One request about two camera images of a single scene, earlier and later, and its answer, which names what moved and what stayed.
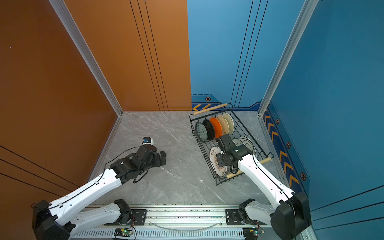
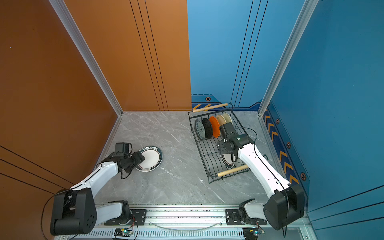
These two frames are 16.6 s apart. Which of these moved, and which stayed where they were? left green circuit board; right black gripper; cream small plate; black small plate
Moved: right black gripper
Stayed: cream small plate; black small plate; left green circuit board
